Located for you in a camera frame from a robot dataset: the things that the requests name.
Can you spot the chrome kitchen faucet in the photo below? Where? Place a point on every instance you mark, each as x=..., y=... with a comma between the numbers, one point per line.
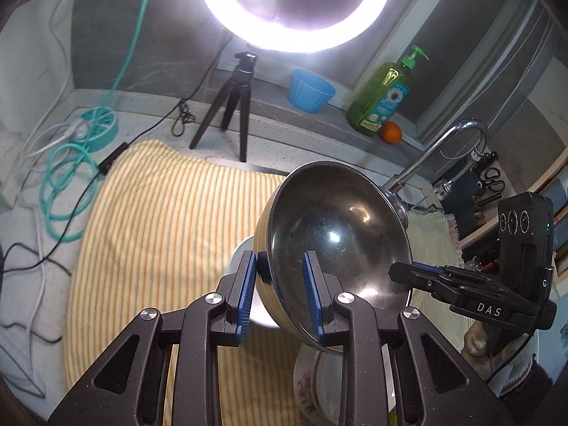
x=426, y=155

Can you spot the yellow striped cloth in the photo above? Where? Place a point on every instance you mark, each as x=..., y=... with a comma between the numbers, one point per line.
x=155, y=230

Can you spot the green dish soap bottle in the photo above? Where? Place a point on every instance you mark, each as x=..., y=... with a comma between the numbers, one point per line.
x=377, y=97

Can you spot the black mini tripod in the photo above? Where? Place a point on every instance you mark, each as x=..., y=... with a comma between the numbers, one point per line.
x=242, y=80

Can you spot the blue ribbed plastic cup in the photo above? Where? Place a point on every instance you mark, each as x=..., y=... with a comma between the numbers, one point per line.
x=310, y=91

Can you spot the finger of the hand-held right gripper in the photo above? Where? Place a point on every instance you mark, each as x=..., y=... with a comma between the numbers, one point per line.
x=417, y=275

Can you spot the window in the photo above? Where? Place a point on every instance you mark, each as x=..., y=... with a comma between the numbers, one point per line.
x=466, y=31

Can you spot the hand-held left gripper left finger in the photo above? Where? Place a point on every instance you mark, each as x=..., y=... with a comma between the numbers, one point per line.
x=244, y=301

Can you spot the person's right hand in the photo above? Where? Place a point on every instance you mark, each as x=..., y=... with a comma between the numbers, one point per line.
x=477, y=341

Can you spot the person's right forearm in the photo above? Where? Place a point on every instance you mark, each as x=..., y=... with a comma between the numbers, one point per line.
x=537, y=384

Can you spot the dark knife block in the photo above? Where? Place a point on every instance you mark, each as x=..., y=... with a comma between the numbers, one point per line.
x=466, y=204

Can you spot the orange fruit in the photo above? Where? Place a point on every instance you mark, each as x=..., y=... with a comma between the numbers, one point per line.
x=391, y=132

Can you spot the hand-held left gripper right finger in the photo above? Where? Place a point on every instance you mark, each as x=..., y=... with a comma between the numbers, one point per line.
x=313, y=301

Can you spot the round teal power strip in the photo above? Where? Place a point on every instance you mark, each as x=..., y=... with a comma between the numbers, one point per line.
x=100, y=126

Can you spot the black kitchen scissors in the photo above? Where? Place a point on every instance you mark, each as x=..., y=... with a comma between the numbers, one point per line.
x=493, y=177

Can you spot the large stainless steel bowl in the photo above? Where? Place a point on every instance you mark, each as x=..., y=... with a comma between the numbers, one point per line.
x=337, y=213

